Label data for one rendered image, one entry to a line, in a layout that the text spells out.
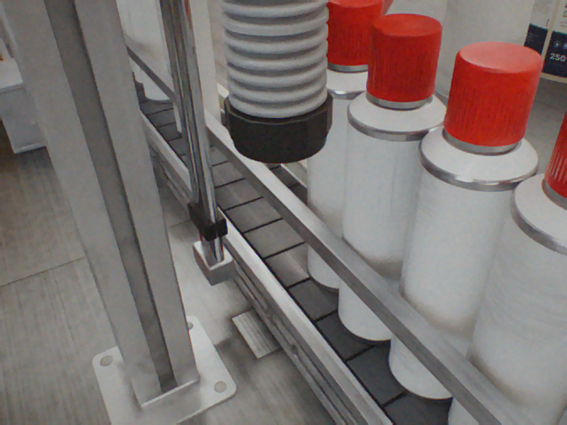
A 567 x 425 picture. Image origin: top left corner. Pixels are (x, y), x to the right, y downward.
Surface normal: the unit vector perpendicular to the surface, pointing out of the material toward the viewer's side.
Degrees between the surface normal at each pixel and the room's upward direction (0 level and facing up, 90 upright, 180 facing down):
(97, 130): 90
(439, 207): 90
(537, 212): 45
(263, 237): 0
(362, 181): 90
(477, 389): 0
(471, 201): 90
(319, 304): 0
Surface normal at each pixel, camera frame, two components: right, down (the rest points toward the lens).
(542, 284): -0.66, 0.47
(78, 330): -0.04, -0.79
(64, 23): 0.50, 0.51
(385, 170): -0.32, 0.58
